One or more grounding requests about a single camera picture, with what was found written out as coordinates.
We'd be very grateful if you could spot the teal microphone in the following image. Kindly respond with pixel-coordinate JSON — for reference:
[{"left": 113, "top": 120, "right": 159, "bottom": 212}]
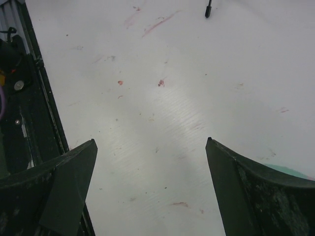
[{"left": 264, "top": 163, "right": 315, "bottom": 181}]

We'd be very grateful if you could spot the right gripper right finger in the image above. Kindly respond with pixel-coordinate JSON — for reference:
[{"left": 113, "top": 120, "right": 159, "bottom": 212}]
[{"left": 205, "top": 138, "right": 315, "bottom": 236}]

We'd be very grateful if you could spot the black tripod shock-mount stand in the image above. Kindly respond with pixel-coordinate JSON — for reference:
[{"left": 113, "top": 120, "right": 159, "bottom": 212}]
[{"left": 205, "top": 0, "right": 212, "bottom": 18}]

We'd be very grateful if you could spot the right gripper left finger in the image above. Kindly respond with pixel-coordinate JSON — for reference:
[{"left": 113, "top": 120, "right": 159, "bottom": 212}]
[{"left": 0, "top": 139, "right": 97, "bottom": 236}]

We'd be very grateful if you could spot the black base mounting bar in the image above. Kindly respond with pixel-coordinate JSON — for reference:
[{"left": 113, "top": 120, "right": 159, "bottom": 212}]
[{"left": 0, "top": 0, "right": 96, "bottom": 236}]

